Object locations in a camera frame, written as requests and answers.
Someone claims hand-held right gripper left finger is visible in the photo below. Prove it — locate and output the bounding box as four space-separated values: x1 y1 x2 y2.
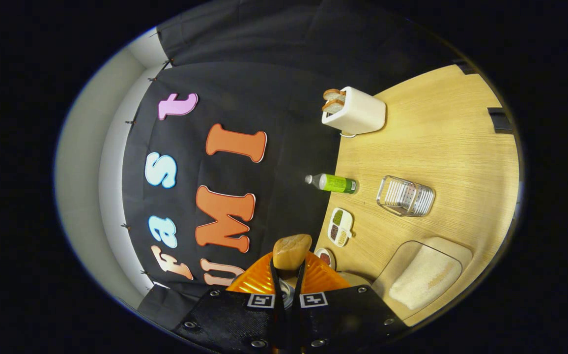
173 251 285 353

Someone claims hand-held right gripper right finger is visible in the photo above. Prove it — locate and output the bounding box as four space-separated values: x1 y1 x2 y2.
289 251 407 354

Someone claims wooden spoon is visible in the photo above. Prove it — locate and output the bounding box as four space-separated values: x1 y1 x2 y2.
272 234 313 292

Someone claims wire chopstick holder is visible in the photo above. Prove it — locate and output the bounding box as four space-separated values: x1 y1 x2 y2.
376 175 436 218

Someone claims round dish of red beans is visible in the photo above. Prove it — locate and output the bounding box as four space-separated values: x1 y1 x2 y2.
313 247 337 270

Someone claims white divided bean dish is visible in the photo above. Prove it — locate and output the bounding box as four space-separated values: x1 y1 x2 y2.
328 207 354 248

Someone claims green label plastic bottle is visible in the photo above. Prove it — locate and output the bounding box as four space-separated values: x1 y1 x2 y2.
305 173 359 195

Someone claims white toaster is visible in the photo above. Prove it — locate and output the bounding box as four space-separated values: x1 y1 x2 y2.
321 87 387 136

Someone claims row of black cloth clips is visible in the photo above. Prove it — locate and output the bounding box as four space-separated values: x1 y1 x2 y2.
119 29 174 292

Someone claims black backdrop cloth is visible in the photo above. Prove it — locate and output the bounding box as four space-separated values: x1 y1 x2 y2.
121 0 461 331

